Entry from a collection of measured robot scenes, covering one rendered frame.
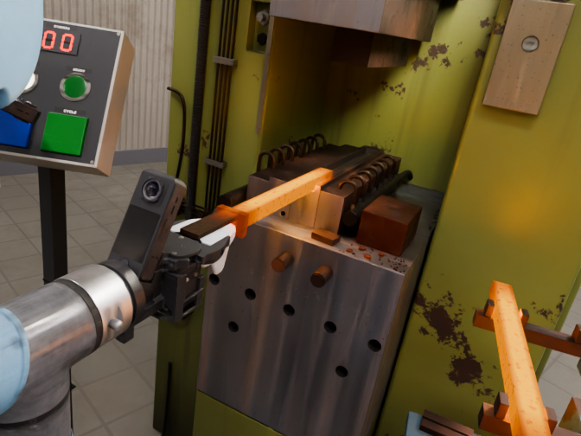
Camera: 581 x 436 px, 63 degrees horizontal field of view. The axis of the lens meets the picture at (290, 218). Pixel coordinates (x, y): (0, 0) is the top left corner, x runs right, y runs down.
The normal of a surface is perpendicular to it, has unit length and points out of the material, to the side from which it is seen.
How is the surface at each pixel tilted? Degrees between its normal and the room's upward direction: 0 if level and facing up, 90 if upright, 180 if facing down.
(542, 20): 90
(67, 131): 60
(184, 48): 90
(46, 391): 90
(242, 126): 90
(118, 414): 0
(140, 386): 0
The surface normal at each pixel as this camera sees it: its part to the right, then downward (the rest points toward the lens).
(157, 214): -0.29, -0.18
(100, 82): 0.05, -0.13
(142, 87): 0.68, 0.37
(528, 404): 0.15, -0.91
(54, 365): 0.88, 0.29
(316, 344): -0.44, 0.28
